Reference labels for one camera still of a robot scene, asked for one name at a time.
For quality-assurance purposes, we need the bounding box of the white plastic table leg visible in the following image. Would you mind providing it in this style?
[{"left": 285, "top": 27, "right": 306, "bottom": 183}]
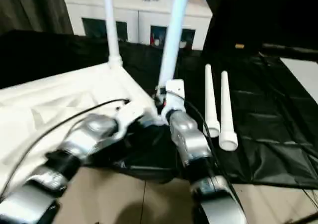
[
  {"left": 156, "top": 0, "right": 192, "bottom": 88},
  {"left": 102, "top": 0, "right": 123, "bottom": 70},
  {"left": 202, "top": 64, "right": 221, "bottom": 138},
  {"left": 218, "top": 71, "right": 239, "bottom": 152}
]

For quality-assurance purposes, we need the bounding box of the white plastic table top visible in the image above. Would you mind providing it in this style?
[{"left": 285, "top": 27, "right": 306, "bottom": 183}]
[{"left": 0, "top": 60, "right": 170, "bottom": 200}]

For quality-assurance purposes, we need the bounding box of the white cabinet with glass doors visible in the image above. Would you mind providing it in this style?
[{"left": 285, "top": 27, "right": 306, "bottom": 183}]
[{"left": 64, "top": 0, "right": 213, "bottom": 51}]

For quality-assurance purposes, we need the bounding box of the black mat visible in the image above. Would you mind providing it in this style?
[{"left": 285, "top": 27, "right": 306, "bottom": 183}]
[{"left": 0, "top": 30, "right": 318, "bottom": 185}]

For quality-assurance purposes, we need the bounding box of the black cabinet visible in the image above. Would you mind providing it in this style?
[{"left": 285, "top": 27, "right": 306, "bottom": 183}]
[{"left": 203, "top": 0, "right": 318, "bottom": 59}]

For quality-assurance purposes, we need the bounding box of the white flat board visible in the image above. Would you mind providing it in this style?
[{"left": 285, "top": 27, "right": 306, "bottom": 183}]
[{"left": 279, "top": 57, "right": 318, "bottom": 98}]

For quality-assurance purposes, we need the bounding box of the grey curtain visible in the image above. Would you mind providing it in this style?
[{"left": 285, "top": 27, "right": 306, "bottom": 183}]
[{"left": 0, "top": 0, "right": 76, "bottom": 36}]

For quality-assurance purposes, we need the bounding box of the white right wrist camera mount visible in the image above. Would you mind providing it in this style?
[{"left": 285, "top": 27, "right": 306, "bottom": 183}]
[{"left": 161, "top": 79, "right": 187, "bottom": 122}]

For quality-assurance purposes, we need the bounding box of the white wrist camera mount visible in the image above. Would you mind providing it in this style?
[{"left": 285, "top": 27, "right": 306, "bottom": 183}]
[
  {"left": 161, "top": 79, "right": 187, "bottom": 122},
  {"left": 114, "top": 101, "right": 148, "bottom": 140}
]

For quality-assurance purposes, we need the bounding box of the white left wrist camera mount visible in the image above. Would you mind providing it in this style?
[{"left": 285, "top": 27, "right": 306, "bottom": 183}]
[{"left": 114, "top": 101, "right": 148, "bottom": 140}]

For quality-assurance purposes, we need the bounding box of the black left wrist camera cable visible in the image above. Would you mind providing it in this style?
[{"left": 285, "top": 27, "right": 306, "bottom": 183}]
[{"left": 0, "top": 98, "right": 130, "bottom": 200}]

